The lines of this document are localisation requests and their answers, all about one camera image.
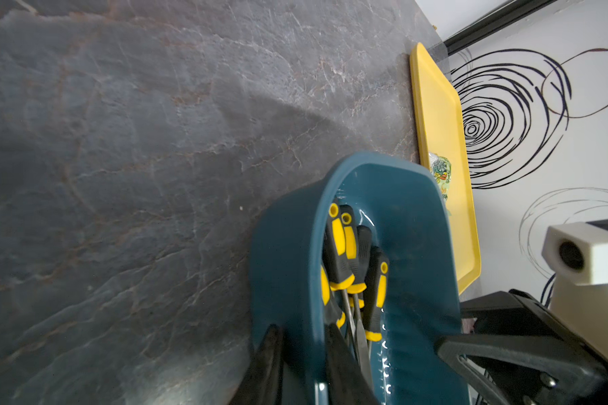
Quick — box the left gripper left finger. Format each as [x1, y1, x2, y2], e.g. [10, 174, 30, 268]
[229, 324, 284, 405]

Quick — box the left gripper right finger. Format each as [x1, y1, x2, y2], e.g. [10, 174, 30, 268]
[324, 324, 378, 405]

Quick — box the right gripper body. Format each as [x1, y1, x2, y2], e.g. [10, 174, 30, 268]
[434, 290, 608, 404]

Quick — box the black yellow file tool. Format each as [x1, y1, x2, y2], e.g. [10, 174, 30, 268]
[323, 198, 356, 347]

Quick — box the teal plastic storage box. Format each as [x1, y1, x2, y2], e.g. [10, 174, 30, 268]
[249, 153, 469, 404]

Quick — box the green snack packet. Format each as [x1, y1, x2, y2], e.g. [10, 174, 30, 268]
[429, 153, 452, 200]

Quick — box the yellow plastic tray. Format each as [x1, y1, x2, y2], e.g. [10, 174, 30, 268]
[410, 43, 481, 293]

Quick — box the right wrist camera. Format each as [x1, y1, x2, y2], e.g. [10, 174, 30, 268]
[542, 219, 608, 360]

